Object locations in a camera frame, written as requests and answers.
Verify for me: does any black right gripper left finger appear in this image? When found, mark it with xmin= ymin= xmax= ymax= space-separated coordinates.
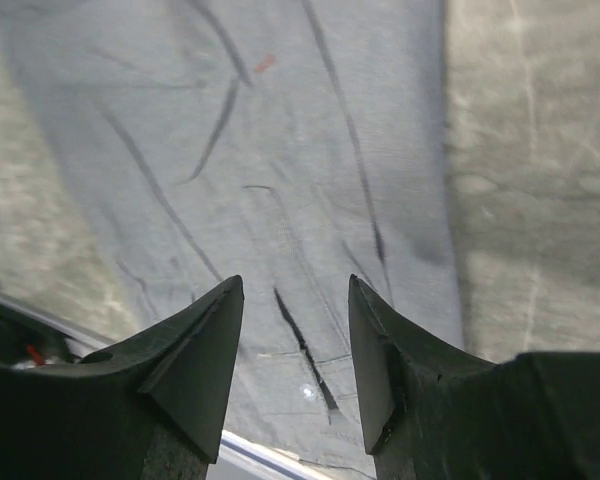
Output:
xmin=0 ymin=276 xmax=244 ymax=479

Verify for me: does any grey long sleeve shirt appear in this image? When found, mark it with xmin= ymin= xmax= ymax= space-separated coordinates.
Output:
xmin=0 ymin=1 xmax=463 ymax=477

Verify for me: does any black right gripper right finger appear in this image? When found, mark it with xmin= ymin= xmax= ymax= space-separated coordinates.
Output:
xmin=348 ymin=277 xmax=600 ymax=479

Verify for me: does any aluminium frame rail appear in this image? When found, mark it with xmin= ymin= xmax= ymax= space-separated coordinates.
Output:
xmin=0 ymin=294 xmax=329 ymax=479

